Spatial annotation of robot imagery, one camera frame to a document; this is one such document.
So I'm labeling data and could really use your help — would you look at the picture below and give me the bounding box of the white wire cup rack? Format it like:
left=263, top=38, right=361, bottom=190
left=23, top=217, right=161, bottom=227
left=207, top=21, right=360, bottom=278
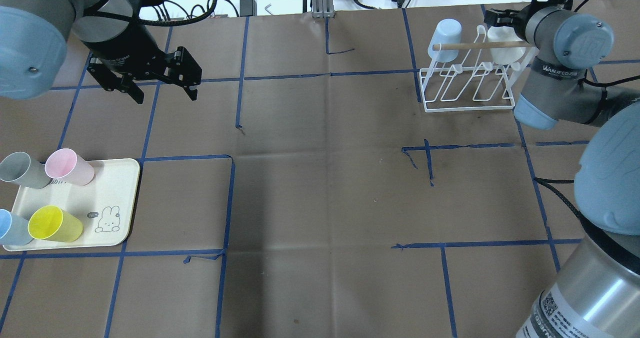
left=419, top=25, right=538, bottom=113

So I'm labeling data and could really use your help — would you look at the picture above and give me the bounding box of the yellow plastic cup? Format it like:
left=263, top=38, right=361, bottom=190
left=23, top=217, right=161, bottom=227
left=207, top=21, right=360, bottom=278
left=27, top=205, right=83, bottom=242

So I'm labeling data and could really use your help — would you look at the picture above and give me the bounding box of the white plastic cup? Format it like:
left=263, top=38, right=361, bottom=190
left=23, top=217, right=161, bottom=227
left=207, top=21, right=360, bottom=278
left=487, top=25, right=528, bottom=66

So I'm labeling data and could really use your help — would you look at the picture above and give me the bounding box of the black power adapter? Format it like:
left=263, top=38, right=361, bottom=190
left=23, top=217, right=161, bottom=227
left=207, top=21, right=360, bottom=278
left=238, top=0, right=258, bottom=17

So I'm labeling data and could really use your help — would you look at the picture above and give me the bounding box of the cream plastic tray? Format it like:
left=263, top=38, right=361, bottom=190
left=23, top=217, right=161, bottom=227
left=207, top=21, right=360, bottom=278
left=3, top=158, right=141, bottom=251

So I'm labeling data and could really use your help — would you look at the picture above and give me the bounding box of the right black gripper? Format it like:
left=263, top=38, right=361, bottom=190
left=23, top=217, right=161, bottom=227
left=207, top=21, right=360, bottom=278
left=484, top=8, right=530, bottom=30

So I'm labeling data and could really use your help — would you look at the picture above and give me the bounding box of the pink plastic cup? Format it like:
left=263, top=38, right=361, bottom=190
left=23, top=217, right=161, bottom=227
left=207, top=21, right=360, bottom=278
left=45, top=148, right=96, bottom=186

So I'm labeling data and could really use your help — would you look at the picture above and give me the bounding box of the brown paper table cover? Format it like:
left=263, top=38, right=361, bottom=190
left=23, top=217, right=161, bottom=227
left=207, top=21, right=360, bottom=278
left=1, top=6, right=597, bottom=337

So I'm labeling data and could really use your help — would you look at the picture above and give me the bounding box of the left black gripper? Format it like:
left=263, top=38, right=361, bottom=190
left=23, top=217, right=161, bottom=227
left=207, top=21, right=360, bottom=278
left=87, top=25, right=202, bottom=104

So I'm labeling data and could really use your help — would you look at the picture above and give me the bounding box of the grey plastic cup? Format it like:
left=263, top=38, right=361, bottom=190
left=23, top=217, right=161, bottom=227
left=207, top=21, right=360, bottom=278
left=0, top=152, right=52, bottom=188

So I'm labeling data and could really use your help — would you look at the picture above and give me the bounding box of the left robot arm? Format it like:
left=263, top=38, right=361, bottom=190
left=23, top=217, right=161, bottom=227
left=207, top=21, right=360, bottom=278
left=0, top=0, right=213, bottom=104

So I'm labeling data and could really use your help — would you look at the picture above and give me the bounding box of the light blue plastic cup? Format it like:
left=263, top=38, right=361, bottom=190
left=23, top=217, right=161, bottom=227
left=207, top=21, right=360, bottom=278
left=428, top=19, right=462, bottom=63

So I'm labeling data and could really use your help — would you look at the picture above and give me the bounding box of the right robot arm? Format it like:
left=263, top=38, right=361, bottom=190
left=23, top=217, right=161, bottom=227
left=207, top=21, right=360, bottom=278
left=484, top=3, right=640, bottom=337

